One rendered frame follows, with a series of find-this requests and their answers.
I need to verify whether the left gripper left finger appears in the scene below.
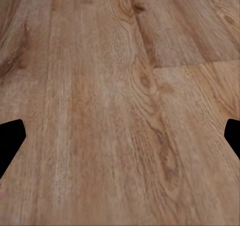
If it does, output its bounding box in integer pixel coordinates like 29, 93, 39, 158
0, 119, 26, 179

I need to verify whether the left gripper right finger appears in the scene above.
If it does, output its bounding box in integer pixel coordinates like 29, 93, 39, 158
224, 118, 240, 159

